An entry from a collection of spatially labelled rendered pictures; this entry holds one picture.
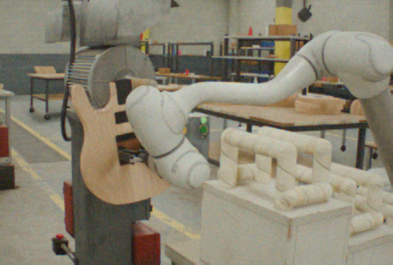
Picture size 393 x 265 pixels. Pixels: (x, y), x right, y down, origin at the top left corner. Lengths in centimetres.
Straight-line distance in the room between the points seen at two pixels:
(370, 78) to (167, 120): 55
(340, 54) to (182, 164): 52
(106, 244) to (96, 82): 68
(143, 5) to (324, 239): 92
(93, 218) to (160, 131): 84
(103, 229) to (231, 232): 116
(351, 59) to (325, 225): 63
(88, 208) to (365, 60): 120
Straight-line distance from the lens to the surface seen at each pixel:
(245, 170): 99
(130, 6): 149
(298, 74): 146
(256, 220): 87
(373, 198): 100
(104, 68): 177
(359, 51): 136
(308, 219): 82
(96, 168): 161
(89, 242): 205
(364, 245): 95
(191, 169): 126
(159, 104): 124
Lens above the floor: 134
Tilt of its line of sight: 7 degrees down
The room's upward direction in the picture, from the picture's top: 2 degrees clockwise
